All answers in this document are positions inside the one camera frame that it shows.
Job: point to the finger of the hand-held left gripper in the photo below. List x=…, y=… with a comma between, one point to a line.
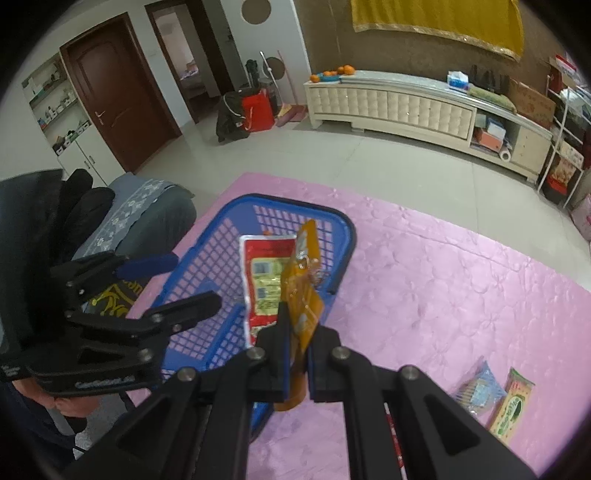
x=147, y=266
x=184, y=311

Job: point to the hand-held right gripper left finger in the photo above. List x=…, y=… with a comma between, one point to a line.
x=272, y=364

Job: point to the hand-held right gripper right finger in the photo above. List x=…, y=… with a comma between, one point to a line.
x=323, y=374

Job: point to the large orange snack packet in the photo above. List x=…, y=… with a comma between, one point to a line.
x=302, y=286

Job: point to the red packet with yellow label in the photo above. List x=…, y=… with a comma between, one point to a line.
x=263, y=272

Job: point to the blue plastic basket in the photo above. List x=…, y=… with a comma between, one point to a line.
x=295, y=205

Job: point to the person's left forearm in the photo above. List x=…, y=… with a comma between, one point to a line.
x=27, y=424

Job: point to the person's left hand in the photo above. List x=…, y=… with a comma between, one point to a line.
x=71, y=406

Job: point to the grey embroidered chair cover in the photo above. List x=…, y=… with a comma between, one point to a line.
x=152, y=217

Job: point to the black jacket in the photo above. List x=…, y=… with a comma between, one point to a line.
x=87, y=203

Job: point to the pink tablecloth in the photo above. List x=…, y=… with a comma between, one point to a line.
x=415, y=300

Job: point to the clear blue snack packet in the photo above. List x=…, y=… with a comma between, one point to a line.
x=480, y=392

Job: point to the black bag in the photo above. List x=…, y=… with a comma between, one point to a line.
x=231, y=117

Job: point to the dark brown door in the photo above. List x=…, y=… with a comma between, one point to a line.
x=120, y=92

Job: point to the red shopping bag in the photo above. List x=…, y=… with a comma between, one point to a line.
x=258, y=111

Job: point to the green snack packet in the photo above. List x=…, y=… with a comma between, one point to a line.
x=512, y=406

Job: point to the broom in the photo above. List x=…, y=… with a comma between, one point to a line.
x=291, y=110

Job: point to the blue fruit plate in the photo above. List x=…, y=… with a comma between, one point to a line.
x=325, y=78

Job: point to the cream media cabinet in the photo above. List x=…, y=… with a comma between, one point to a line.
x=392, y=104

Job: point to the white paper roll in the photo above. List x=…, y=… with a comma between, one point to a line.
x=505, y=154

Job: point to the orange box in cabinet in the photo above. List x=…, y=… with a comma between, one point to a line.
x=485, y=138

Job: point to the blue box in cabinet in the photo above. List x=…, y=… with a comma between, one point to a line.
x=493, y=128

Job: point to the pink tote bag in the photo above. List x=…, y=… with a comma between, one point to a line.
x=582, y=219

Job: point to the blue tissue box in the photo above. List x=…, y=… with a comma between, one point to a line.
x=458, y=81

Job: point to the green folded cloth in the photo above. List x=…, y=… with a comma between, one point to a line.
x=491, y=98

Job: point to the dark bottles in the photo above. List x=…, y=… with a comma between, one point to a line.
x=489, y=78

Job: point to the white metal storage rack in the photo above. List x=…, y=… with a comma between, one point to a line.
x=568, y=138

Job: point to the brown cardboard box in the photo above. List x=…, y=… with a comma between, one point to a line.
x=533, y=104

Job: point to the yellow cloth cover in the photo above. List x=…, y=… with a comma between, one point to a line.
x=438, y=18

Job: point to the white wall shelf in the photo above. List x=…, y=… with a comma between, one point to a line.
x=53, y=104

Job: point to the round brown wall decor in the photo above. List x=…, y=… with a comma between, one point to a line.
x=256, y=9

